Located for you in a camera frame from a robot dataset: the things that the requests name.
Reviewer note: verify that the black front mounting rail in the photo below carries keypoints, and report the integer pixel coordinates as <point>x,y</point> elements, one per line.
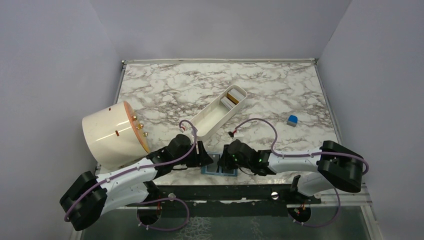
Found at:
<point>177,201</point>

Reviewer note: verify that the white cards stack in tray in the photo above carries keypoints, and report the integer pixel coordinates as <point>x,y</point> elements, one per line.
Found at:
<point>227,103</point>

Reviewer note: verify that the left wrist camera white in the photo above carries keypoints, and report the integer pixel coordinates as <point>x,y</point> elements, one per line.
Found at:
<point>189,132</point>

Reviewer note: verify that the cream cylindrical container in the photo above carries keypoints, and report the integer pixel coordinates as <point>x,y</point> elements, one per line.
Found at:
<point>115,136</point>

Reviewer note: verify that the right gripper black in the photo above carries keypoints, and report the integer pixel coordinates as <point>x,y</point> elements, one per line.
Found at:
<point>224,161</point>

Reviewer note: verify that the blue leather card holder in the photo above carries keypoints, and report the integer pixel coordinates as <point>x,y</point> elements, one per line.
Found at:
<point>224,172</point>

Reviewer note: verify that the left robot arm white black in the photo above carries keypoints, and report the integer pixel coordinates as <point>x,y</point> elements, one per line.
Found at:
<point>91,196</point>

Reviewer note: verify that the gold credit card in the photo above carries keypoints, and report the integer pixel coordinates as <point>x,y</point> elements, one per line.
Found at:
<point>232,98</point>

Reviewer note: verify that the grey card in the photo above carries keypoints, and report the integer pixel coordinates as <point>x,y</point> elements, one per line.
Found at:
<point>213,168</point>

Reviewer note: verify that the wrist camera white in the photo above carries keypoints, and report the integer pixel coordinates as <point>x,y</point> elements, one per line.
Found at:
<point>189,132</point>
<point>235,134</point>

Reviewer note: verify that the white oblong plastic tray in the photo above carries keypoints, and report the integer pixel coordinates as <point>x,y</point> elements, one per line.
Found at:
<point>215,115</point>

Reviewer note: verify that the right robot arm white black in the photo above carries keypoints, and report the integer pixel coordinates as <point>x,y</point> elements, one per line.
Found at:
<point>331,166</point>

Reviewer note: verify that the small blue grey block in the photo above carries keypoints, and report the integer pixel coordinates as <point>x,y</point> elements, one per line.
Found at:
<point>292,121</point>

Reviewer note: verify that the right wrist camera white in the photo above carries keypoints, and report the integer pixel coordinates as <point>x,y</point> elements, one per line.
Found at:
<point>235,134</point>

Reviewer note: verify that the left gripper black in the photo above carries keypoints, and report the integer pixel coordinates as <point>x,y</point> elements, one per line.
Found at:
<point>200,159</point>

